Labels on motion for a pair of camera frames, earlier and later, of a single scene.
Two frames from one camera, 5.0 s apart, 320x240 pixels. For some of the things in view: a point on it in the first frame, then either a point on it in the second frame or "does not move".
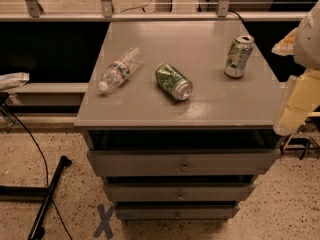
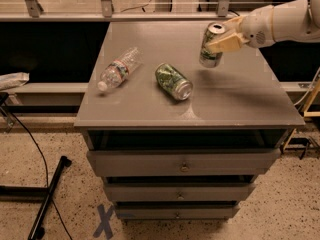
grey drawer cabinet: x=179 y=120 does not move
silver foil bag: x=13 y=80 does not move
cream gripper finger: x=300 y=101 -> x=231 y=42
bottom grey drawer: x=176 y=212 does not move
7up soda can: x=238 y=55 -> x=209 y=57
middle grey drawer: x=180 y=192 does not move
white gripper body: x=308 y=44 -> x=256 y=28
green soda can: x=173 y=81 does not move
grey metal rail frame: x=35 y=8 does not move
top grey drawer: x=184 y=162 does not move
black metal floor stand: x=22 y=193 does not move
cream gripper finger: x=286 y=46 -> x=236 y=21
